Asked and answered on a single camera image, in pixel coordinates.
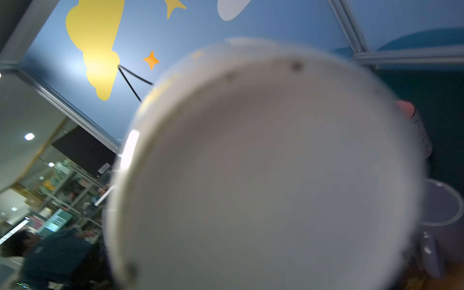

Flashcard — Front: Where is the white ceramic mug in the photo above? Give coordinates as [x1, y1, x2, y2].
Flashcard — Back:
[105, 39, 424, 290]

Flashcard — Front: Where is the pink ghost pattern mug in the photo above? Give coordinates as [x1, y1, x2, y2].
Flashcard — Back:
[396, 100, 433, 160]

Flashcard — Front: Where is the purple ceramic mug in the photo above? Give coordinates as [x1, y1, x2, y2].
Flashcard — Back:
[419, 179, 464, 279]

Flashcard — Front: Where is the aluminium frame left post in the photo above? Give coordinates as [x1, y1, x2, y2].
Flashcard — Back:
[328, 0, 370, 54]

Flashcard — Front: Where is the aluminium frame back bar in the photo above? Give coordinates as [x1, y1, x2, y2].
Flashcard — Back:
[352, 45, 464, 71]

